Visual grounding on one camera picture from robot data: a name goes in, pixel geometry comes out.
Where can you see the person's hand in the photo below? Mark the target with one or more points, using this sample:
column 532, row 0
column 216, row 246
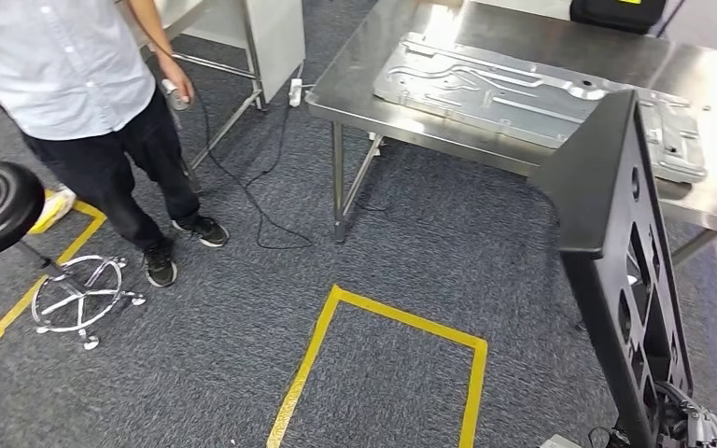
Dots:
column 176, row 73

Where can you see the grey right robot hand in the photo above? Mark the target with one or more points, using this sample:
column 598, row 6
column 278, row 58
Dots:
column 702, row 430

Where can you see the small grey handheld device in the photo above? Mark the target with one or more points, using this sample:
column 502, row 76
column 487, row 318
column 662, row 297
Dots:
column 176, row 100

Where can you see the black plastic plate bracket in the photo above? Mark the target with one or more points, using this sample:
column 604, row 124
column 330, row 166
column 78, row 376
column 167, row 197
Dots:
column 593, row 185

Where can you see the person's forearm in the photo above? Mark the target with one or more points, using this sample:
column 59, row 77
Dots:
column 148, row 31

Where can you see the stainless steel workbench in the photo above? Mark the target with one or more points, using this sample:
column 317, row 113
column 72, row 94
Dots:
column 365, row 80

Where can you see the white power strip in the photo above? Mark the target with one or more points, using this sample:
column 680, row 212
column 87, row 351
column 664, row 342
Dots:
column 295, row 93

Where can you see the person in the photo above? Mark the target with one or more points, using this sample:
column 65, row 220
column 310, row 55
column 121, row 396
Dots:
column 55, row 62

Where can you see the white shoe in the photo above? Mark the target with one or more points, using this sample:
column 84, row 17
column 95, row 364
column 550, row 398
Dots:
column 55, row 207

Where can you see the stamped silver metal plate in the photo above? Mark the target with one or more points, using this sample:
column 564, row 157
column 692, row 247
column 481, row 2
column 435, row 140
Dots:
column 488, row 93

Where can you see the black case with yellow label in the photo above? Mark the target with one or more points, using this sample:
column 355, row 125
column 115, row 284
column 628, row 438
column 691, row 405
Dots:
column 612, row 15

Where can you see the white table with metal frame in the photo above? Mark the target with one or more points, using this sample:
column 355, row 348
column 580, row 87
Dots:
column 278, row 37

